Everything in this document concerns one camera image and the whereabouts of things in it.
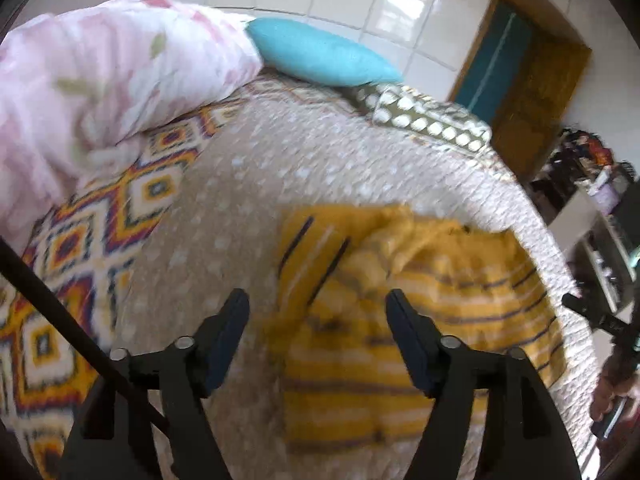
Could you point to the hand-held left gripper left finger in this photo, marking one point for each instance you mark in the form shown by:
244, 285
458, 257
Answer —
225, 340

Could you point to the geometric patterned blanket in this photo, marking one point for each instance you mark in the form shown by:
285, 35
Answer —
75, 260

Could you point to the pink floral quilt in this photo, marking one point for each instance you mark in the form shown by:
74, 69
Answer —
90, 95

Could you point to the cluttered dark shelf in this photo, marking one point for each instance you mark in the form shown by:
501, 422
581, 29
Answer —
575, 160

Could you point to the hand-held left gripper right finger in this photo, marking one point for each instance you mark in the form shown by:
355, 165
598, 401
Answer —
407, 340

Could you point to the teal door panel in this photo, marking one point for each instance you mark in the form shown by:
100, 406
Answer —
492, 60

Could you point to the beige dotted bedspread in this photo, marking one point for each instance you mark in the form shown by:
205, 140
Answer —
240, 185

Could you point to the yellow striped garment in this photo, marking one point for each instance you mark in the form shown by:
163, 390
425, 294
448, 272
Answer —
390, 320

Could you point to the teal pillow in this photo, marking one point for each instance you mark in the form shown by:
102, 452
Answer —
320, 52

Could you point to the olive polka dot pillow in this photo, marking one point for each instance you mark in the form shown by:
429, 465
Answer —
425, 112

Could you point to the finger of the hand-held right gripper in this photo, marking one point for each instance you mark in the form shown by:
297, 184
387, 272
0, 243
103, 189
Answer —
592, 315

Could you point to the white cabinet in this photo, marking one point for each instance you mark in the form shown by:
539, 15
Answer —
595, 245

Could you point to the person's right hand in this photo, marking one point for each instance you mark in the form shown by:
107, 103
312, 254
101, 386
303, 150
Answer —
612, 380

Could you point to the wooden door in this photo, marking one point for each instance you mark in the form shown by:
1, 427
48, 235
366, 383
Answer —
535, 95

